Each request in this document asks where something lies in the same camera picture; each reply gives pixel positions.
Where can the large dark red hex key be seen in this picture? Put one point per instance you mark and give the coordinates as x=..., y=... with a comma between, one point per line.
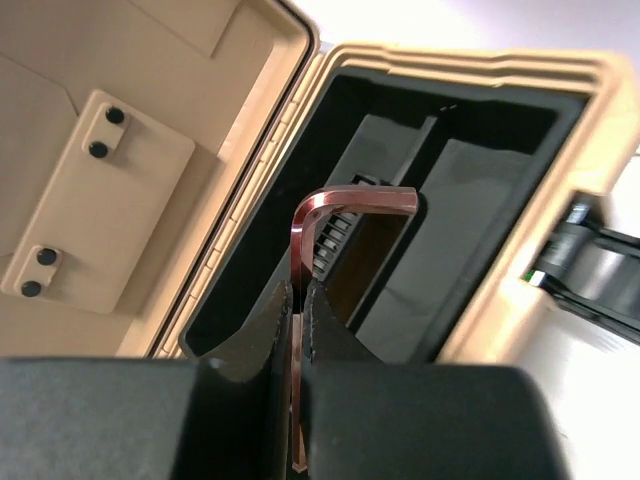
x=387, y=200

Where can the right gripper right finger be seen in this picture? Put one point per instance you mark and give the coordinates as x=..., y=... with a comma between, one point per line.
x=324, y=336

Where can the tan plastic toolbox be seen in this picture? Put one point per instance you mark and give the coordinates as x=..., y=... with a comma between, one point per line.
x=138, y=136

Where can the black toolbox inner tray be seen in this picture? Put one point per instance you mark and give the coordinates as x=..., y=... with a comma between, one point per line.
x=475, y=155

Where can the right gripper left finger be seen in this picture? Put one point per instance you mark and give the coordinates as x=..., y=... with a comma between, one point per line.
x=248, y=351

